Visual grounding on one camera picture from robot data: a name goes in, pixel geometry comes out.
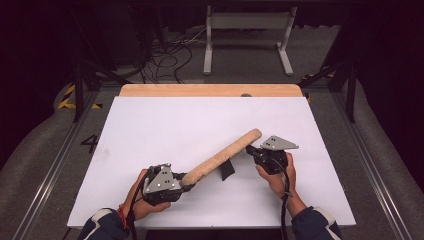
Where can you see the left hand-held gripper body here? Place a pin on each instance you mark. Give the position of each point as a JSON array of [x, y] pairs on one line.
[[163, 181]]

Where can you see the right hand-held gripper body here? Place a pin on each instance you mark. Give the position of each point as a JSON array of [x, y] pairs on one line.
[[276, 143]]

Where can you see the person's left hand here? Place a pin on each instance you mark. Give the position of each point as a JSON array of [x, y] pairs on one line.
[[140, 208]]

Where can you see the person's right hand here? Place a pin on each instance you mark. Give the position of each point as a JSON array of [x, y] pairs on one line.
[[280, 183]]

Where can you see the white table board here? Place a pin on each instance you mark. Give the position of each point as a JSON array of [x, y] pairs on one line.
[[150, 133]]

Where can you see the wooden table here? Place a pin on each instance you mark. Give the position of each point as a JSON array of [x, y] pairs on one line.
[[200, 90]]

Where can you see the black metal stand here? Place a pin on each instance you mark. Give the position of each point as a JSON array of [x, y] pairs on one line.
[[79, 90], [350, 90]]

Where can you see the white metal stand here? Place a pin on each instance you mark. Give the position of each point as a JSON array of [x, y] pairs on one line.
[[246, 20]]

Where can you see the aluminium floor rail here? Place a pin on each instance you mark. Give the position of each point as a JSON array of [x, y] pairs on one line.
[[50, 176], [373, 173]]

